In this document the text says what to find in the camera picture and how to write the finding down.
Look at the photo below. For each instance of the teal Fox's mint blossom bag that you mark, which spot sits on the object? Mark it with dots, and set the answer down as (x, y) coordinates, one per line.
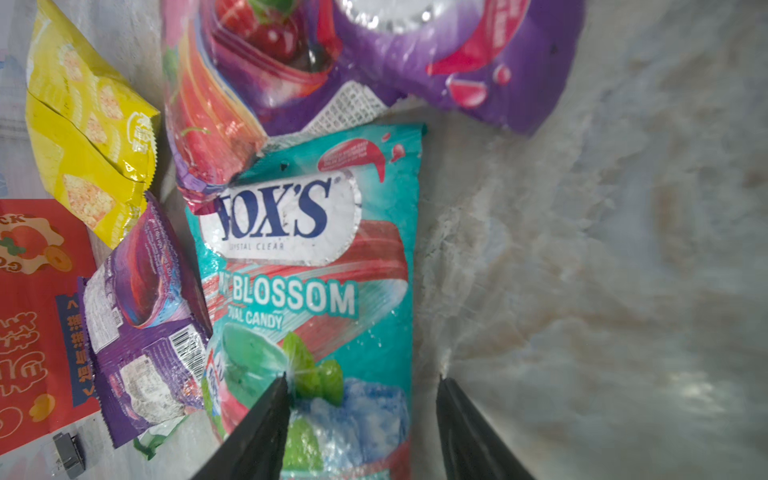
(306, 264)

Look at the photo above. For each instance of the yellow snack packet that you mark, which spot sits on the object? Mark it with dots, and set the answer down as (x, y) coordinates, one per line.
(93, 137)

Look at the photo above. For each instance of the small square clock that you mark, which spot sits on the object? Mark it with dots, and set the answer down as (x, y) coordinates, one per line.
(68, 460)

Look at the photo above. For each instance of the purple snack packet back side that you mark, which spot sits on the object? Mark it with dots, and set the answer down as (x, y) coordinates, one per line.
(146, 328)

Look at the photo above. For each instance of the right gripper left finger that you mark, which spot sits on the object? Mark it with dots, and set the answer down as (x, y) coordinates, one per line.
(255, 450)

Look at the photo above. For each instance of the purple Fox's berries candy bag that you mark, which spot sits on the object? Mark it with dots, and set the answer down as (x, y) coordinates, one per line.
(245, 78)

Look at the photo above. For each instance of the red paper gift bag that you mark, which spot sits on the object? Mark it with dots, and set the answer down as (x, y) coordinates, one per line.
(46, 377)

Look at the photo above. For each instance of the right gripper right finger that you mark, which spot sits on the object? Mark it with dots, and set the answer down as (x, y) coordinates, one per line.
(471, 448)

